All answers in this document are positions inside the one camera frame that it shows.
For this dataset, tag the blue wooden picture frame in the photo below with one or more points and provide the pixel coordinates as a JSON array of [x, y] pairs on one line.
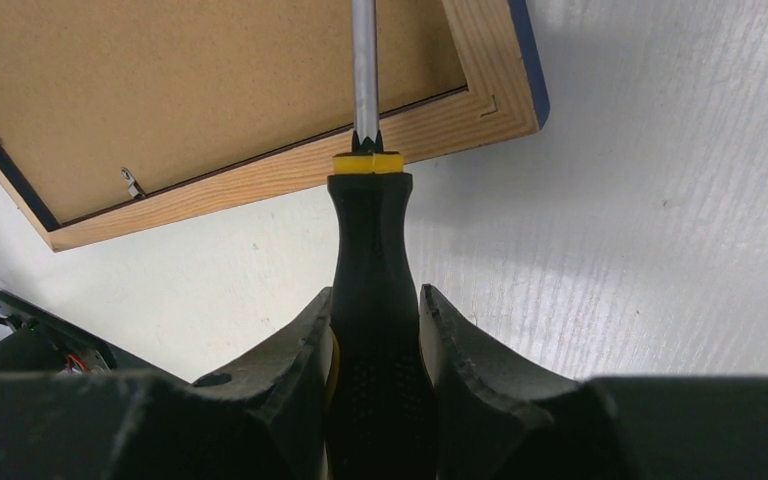
[[122, 116]]

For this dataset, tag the black yellow screwdriver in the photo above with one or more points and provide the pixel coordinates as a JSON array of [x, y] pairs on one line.
[[381, 420]]

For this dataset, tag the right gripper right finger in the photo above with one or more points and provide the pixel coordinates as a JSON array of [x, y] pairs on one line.
[[505, 417]]

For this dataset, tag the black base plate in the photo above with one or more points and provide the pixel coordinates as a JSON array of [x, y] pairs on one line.
[[39, 341]]

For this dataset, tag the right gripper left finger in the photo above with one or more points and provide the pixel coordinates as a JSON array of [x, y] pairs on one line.
[[261, 416]]

